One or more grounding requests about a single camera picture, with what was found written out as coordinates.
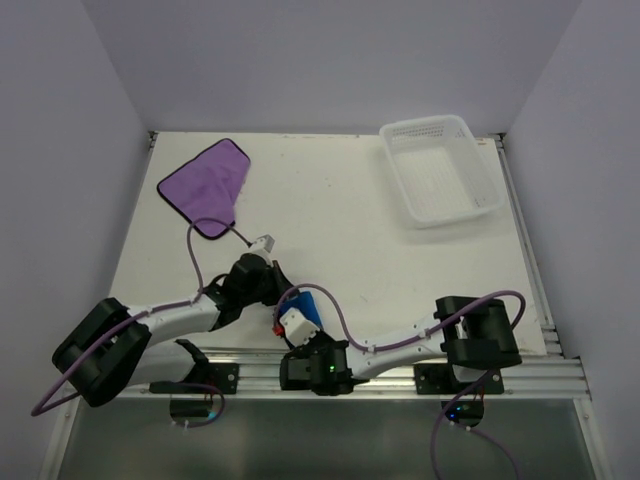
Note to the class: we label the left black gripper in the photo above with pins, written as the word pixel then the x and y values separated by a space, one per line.
pixel 281 282

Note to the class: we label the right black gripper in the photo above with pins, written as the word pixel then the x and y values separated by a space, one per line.
pixel 302 351

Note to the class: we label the blue towel black trim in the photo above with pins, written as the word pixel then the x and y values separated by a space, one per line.
pixel 304 302

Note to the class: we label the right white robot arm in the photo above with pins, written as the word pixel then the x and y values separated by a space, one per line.
pixel 473 335

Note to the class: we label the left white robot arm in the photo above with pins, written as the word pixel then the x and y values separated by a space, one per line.
pixel 101 355

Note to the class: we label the purple towel black trim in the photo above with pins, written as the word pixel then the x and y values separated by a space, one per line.
pixel 205 189

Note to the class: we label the white plastic basket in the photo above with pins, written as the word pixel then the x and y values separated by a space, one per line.
pixel 440 172

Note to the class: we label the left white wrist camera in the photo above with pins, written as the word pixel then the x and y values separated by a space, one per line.
pixel 263 245

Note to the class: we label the left black base bracket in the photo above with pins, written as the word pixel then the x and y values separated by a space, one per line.
pixel 223 376

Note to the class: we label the black base bracket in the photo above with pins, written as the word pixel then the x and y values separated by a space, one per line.
pixel 440 379
pixel 223 376

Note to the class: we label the right black base bracket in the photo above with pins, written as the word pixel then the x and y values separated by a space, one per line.
pixel 440 379

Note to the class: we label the aluminium mounting rail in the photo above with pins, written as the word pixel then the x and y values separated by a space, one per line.
pixel 175 369

